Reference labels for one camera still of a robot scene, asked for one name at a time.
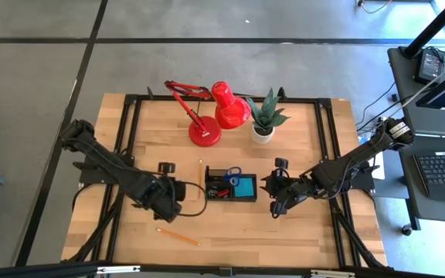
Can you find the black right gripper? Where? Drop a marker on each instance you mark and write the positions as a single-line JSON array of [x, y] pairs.
[[290, 187]]

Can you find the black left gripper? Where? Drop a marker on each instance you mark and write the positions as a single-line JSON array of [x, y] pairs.
[[164, 197]]

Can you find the blue sticky note pad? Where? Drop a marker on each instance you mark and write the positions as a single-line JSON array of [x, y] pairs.
[[245, 189]]

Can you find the black pen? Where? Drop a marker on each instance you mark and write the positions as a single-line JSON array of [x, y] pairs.
[[135, 205]]

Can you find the orange pencil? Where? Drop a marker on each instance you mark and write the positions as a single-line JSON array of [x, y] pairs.
[[178, 236], [200, 177]]

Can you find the black binder clip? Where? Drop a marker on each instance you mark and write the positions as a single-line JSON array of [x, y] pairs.
[[212, 188], [214, 195]]

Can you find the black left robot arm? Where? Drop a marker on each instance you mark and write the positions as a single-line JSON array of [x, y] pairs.
[[106, 166]]

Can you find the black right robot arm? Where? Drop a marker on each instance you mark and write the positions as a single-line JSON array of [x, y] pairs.
[[346, 166]]

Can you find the black mesh desk organizer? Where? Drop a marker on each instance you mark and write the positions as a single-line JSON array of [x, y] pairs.
[[211, 175]]

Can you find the snake plant in white pot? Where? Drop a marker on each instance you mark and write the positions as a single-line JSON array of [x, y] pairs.
[[263, 133]]

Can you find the red desk lamp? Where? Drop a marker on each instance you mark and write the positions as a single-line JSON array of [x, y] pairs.
[[230, 112]]

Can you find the black front crossbar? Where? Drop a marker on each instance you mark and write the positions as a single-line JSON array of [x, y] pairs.
[[52, 270]]

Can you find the black caster wheel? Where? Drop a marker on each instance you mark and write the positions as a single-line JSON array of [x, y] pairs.
[[406, 230]]

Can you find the grey desk with monitor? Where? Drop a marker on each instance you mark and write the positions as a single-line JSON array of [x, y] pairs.
[[404, 77]]

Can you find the black laptop keyboard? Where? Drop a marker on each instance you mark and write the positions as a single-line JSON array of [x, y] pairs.
[[442, 173]]

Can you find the black power brick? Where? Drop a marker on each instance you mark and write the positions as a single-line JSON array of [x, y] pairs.
[[429, 65]]

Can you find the black diagonal pole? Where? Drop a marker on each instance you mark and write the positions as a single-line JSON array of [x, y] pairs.
[[435, 27]]

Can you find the silver bracket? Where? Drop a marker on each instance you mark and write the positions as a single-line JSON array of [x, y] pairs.
[[332, 274], [118, 269]]

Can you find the black aluminium table frame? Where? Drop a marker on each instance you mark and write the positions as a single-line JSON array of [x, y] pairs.
[[299, 99]]

